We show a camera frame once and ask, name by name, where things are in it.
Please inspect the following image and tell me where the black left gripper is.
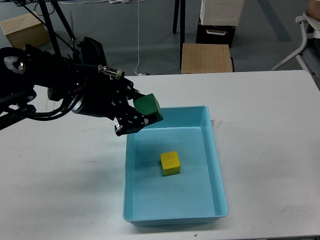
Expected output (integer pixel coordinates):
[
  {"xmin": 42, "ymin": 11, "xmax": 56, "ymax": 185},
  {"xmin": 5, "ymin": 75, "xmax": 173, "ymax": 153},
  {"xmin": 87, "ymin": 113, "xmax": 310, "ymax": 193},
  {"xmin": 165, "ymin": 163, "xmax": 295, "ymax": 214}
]
[{"xmin": 72, "ymin": 74, "xmax": 151, "ymax": 137}]

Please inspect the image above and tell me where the green wooden block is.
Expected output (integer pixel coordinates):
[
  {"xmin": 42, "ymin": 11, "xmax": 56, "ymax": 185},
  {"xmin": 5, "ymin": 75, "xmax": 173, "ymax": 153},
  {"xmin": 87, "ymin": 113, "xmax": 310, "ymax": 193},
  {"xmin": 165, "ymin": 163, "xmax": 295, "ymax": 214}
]
[{"xmin": 133, "ymin": 93, "xmax": 164, "ymax": 126}]

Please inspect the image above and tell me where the yellow wooden block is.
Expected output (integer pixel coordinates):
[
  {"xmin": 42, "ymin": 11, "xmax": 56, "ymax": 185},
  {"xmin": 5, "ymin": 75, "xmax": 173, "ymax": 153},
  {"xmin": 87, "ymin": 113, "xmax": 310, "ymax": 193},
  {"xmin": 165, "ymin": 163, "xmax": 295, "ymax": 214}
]
[{"xmin": 160, "ymin": 151, "xmax": 181, "ymax": 176}]

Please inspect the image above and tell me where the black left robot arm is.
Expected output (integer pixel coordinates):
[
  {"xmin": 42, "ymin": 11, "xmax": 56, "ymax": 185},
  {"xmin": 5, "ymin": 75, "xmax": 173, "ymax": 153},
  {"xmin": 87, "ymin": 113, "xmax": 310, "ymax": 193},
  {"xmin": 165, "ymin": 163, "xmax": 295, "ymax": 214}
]
[{"xmin": 0, "ymin": 37, "xmax": 159, "ymax": 136}]

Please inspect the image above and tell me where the white appliance box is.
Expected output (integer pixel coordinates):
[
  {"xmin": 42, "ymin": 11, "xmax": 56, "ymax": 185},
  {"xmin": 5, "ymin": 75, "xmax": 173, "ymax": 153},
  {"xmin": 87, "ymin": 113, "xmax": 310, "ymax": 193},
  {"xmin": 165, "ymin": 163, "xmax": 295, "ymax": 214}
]
[{"xmin": 199, "ymin": 0, "xmax": 245, "ymax": 27}]

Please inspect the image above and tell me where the light wooden box left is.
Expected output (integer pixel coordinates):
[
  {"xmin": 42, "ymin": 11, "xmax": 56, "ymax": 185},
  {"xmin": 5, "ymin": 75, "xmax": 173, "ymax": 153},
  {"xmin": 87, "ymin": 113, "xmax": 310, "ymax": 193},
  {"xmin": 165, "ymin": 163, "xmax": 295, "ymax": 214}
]
[{"xmin": 0, "ymin": 11, "xmax": 51, "ymax": 49}]

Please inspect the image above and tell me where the light blue plastic bin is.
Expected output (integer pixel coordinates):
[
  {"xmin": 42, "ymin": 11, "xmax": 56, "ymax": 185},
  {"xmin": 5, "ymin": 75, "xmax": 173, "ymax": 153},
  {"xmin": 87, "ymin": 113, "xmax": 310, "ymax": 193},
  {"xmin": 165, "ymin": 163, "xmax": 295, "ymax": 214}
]
[{"xmin": 123, "ymin": 106, "xmax": 229, "ymax": 226}]

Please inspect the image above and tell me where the wooden stool top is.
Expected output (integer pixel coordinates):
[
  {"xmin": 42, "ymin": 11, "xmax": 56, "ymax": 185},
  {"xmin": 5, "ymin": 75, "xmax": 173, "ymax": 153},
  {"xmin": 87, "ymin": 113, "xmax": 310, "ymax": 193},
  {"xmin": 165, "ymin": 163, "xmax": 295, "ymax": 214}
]
[{"xmin": 181, "ymin": 43, "xmax": 233, "ymax": 74}]

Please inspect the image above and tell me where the black drawer cabinet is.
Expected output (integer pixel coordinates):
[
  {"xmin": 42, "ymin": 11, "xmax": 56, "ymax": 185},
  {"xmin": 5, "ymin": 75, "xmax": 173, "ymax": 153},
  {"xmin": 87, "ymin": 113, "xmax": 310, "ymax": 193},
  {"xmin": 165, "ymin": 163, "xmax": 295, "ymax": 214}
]
[{"xmin": 195, "ymin": 19, "xmax": 236, "ymax": 48}]

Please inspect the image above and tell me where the black tripod legs left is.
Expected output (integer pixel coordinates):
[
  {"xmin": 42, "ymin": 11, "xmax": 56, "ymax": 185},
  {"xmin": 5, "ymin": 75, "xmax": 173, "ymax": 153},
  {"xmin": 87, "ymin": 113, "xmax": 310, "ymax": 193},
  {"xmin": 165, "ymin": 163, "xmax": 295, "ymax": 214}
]
[{"xmin": 35, "ymin": 0, "xmax": 75, "ymax": 56}]

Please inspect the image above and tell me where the black table legs centre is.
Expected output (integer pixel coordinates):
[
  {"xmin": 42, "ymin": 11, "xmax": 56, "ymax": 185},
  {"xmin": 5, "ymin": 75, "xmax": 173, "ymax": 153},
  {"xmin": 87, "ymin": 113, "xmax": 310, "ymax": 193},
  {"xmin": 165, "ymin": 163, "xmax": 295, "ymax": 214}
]
[{"xmin": 172, "ymin": 0, "xmax": 186, "ymax": 69}]

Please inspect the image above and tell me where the white office chair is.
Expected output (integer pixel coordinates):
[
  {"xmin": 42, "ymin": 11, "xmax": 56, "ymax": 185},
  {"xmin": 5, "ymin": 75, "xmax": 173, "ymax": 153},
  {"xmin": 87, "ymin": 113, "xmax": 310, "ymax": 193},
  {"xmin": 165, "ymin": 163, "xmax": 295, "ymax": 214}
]
[{"xmin": 271, "ymin": 12, "xmax": 320, "ymax": 89}]

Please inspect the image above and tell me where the white hanging cable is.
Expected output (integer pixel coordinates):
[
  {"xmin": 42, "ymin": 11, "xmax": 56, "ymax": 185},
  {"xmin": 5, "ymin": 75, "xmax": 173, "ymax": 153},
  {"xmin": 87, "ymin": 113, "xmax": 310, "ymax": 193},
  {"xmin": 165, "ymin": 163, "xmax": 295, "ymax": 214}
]
[{"xmin": 134, "ymin": 0, "xmax": 148, "ymax": 76}]

